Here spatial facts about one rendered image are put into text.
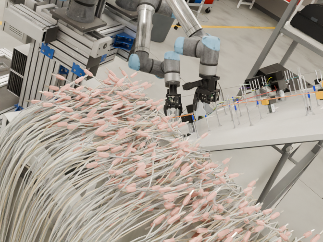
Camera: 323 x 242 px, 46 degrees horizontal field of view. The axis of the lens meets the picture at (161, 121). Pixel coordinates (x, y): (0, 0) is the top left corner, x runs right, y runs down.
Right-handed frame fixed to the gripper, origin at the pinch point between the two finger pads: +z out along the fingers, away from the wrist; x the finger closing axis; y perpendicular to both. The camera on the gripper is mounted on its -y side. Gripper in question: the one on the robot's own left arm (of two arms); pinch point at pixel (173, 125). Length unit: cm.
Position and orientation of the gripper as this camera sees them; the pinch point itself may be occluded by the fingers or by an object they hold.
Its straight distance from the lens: 178.5
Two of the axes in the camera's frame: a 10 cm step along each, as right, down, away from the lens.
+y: 0.2, -1.5, -9.9
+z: 0.2, 9.9, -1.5
